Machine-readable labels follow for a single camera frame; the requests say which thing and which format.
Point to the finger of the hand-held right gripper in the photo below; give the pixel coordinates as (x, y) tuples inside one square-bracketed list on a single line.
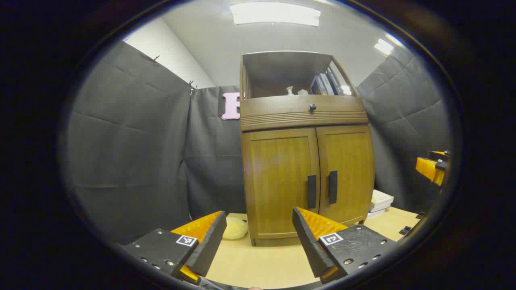
[(440, 154), (428, 168)]

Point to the thick white book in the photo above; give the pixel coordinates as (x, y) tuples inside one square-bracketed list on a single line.
[(382, 198)]

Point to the wooden cabinet drawer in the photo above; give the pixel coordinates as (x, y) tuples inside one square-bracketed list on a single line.
[(274, 110)]

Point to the brown wooden shoe cabinet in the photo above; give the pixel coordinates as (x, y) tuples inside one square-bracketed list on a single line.
[(282, 112)]

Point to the grey book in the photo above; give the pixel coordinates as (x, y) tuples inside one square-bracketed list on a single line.
[(327, 83)]

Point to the wooden shoe cabinet door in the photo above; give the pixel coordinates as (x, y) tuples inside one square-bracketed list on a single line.
[(278, 181), (350, 161)]

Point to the black table clamp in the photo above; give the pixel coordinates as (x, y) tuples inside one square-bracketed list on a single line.
[(420, 216), (405, 230)]

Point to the black backdrop cloth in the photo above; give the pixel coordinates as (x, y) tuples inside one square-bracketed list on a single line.
[(129, 141)]

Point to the small ceiling light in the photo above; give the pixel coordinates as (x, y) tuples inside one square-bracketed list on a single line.
[(383, 46)]

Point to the pale yellow plush ball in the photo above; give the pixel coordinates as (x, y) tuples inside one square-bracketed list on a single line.
[(235, 228)]

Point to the thin white book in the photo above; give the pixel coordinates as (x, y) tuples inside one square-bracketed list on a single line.
[(379, 208), (375, 214)]

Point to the large ceiling light panel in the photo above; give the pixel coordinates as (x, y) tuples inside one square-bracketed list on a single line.
[(274, 14)]

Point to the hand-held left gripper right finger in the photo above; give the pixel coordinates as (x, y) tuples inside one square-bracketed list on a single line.
[(308, 241)]

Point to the dark blue book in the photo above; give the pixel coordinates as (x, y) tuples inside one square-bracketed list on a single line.
[(317, 85)]

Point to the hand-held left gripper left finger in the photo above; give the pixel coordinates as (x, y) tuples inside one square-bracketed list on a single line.
[(209, 245)]

